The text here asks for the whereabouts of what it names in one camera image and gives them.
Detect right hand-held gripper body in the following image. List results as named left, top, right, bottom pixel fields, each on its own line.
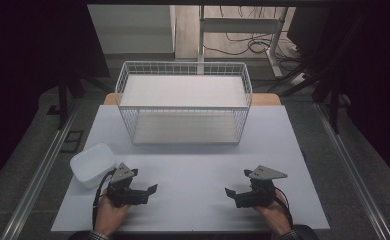
left=235, top=164, right=289, bottom=209

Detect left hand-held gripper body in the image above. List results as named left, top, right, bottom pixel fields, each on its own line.
left=106, top=162, right=150, bottom=208

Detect person's right hand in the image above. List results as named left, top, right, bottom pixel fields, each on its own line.
left=252, top=188, right=293, bottom=238

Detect person's left hand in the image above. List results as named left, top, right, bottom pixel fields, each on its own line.
left=93, top=189, right=133, bottom=238

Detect white table mat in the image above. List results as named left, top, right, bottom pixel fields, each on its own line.
left=50, top=104, right=331, bottom=233

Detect white plastic container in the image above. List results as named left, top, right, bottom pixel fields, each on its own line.
left=69, top=142, right=117, bottom=190

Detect black metal stand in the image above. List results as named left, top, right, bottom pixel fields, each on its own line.
left=45, top=64, right=86, bottom=131
left=311, top=13, right=367, bottom=135

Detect white power strip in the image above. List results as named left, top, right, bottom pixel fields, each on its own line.
left=290, top=71, right=308, bottom=87

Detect white cabinet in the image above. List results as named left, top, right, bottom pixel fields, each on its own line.
left=87, top=4, right=177, bottom=55

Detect dark curtain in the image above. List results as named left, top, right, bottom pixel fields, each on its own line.
left=0, top=0, right=111, bottom=195
left=287, top=0, right=390, bottom=192

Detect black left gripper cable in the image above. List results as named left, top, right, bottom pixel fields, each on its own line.
left=91, top=168, right=118, bottom=231

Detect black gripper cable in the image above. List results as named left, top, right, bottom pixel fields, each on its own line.
left=91, top=168, right=118, bottom=231
left=272, top=186, right=295, bottom=230

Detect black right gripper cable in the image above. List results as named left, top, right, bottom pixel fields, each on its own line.
left=272, top=186, right=295, bottom=230

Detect white wire storage rack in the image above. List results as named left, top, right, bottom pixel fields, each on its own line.
left=114, top=60, right=254, bottom=146

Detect metal floor rail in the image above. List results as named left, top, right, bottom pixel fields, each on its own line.
left=0, top=99, right=81, bottom=240
left=312, top=101, right=390, bottom=240

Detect black floor cables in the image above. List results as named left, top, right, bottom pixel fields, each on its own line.
left=202, top=5, right=306, bottom=73

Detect white metal desk frame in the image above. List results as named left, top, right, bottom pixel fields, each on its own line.
left=197, top=4, right=289, bottom=80

